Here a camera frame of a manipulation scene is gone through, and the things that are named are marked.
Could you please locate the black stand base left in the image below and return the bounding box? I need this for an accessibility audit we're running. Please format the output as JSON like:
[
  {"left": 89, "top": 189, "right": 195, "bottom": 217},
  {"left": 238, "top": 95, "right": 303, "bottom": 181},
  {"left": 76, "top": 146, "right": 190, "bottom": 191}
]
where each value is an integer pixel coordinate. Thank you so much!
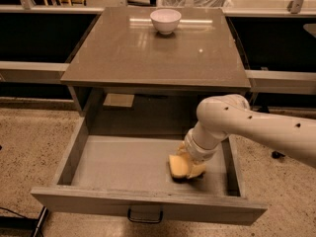
[{"left": 0, "top": 206, "right": 49, "bottom": 237}]

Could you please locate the yellow sponge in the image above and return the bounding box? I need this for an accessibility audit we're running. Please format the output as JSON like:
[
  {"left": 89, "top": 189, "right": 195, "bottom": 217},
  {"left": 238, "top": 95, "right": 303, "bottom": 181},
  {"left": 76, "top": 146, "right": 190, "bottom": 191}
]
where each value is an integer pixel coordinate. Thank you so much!
[{"left": 169, "top": 155, "right": 192, "bottom": 179}]

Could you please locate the black stand leg right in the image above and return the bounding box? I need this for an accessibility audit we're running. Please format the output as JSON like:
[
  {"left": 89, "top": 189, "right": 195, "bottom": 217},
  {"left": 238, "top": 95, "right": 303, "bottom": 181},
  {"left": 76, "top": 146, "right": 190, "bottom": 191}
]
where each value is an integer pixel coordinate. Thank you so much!
[{"left": 271, "top": 151, "right": 285, "bottom": 159}]

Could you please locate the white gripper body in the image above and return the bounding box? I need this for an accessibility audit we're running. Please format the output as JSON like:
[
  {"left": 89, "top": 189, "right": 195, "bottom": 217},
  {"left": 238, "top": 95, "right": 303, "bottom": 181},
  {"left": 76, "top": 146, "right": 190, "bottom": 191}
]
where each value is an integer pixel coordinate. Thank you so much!
[{"left": 185, "top": 128, "right": 218, "bottom": 161}]

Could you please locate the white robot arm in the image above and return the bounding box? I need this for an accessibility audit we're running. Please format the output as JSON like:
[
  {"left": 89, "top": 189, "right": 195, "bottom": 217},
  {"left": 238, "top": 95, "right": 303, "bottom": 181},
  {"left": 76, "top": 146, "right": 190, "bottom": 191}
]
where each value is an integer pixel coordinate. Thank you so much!
[{"left": 169, "top": 95, "right": 316, "bottom": 179}]

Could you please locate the white ceramic bowl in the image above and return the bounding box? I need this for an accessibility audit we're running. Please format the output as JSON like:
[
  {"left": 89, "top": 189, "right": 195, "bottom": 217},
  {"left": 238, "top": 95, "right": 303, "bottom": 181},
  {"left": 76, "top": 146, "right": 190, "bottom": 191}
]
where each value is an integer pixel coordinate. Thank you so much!
[{"left": 150, "top": 9, "right": 182, "bottom": 35}]

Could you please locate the open grey top drawer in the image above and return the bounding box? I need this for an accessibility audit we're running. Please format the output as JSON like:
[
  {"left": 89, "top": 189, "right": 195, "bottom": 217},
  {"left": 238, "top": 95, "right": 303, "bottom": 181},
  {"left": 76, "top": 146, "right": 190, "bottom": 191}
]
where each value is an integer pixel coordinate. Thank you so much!
[{"left": 32, "top": 118, "right": 267, "bottom": 225}]

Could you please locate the black drawer handle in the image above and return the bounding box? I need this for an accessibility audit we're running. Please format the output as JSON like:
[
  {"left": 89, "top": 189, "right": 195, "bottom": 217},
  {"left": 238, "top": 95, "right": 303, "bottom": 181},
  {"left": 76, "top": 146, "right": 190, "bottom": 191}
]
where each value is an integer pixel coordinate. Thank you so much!
[{"left": 126, "top": 207, "right": 164, "bottom": 224}]

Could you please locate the white wire basket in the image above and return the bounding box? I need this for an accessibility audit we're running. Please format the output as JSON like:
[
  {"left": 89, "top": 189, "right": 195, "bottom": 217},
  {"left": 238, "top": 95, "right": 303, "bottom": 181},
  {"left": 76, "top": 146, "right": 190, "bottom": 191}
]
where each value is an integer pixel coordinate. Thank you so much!
[{"left": 157, "top": 0, "right": 233, "bottom": 8}]

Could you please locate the grey cabinet with counter top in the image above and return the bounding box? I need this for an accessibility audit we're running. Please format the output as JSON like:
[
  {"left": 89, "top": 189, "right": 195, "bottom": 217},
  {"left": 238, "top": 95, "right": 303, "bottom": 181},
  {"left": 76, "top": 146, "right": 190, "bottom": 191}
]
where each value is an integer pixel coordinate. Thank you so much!
[{"left": 62, "top": 7, "right": 250, "bottom": 139}]

